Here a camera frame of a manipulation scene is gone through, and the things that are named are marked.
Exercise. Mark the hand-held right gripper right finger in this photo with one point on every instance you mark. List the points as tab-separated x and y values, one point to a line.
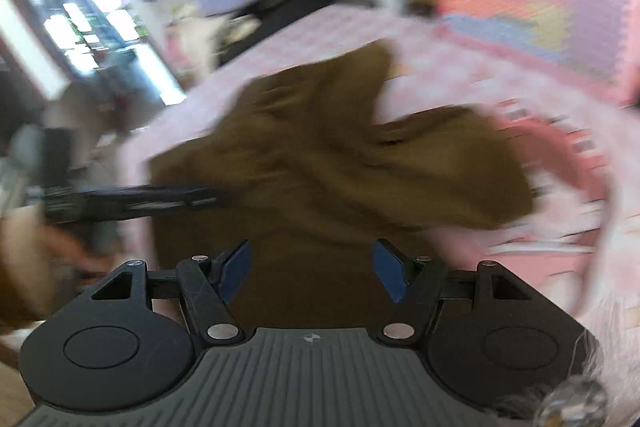
389	269

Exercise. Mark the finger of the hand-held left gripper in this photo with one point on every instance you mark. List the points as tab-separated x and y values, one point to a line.
175	199

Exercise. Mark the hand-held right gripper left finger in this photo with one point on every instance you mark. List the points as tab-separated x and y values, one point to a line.
235	274

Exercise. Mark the brown garment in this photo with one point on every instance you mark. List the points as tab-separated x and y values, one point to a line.
325	187

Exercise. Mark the glass window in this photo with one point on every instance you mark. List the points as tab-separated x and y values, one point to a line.
85	22

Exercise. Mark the pink checked cartoon desk mat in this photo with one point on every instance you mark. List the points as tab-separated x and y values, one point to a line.
325	32

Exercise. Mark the shiny silver ball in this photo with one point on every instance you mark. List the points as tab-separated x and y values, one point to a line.
575	402

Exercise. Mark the white fluffy pompom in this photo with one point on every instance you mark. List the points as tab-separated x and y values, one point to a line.
612	347

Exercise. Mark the pink learning tablet toy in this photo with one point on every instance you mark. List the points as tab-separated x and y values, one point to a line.
525	7

